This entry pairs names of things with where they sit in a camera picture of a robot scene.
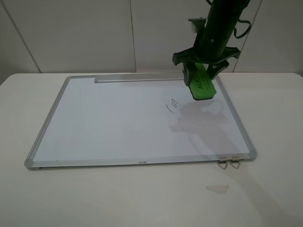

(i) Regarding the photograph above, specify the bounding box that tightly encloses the green whiteboard eraser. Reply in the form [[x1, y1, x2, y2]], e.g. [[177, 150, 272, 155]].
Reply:
[[189, 63, 216, 101]]

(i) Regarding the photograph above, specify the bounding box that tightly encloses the metal hanging clip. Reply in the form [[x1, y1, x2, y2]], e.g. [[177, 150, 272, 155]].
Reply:
[[230, 157, 244, 169], [217, 157, 228, 170]]

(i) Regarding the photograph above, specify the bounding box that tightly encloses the clear tape piece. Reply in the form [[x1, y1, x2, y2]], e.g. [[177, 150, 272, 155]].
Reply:
[[205, 185, 229, 194]]

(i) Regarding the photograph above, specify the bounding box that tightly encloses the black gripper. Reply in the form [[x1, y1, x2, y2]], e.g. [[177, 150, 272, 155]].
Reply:
[[172, 29, 240, 86]]

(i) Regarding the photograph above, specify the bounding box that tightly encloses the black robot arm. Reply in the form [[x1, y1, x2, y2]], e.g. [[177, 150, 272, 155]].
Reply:
[[172, 0, 251, 86]]

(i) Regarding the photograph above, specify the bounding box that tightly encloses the left metal hanging clip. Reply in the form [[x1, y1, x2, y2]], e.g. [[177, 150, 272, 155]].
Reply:
[[217, 157, 228, 170]]

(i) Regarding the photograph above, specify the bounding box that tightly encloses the white aluminium-framed whiteboard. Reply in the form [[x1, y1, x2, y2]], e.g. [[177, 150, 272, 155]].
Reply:
[[25, 73, 257, 170]]

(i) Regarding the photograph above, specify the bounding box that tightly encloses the right metal hanging clip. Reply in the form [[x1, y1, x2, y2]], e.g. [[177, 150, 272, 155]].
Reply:
[[230, 157, 244, 169]]

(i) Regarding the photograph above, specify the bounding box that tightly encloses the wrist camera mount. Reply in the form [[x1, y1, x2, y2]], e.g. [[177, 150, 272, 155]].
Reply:
[[188, 17, 207, 33]]

